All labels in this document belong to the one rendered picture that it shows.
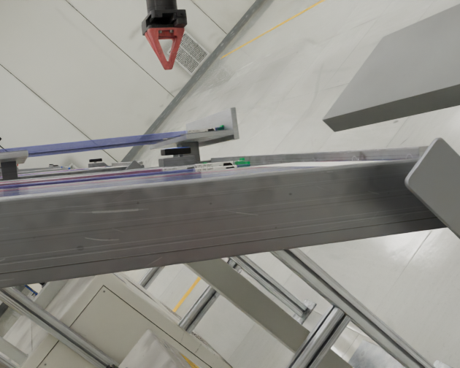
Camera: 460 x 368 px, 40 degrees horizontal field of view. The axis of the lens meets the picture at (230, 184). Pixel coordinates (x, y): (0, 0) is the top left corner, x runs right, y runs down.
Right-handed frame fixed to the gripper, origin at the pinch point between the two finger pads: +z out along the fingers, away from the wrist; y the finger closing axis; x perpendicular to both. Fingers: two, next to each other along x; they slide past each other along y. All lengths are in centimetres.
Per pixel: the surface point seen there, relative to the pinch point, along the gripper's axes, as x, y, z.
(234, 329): 42, -111, 85
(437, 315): 65, -15, 63
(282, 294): 48, -72, 65
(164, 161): -3.0, 2.3, 18.0
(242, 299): 16, -18, 51
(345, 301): 33, -1, 51
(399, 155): 5, 65, 19
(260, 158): 5.6, 28.8, 18.8
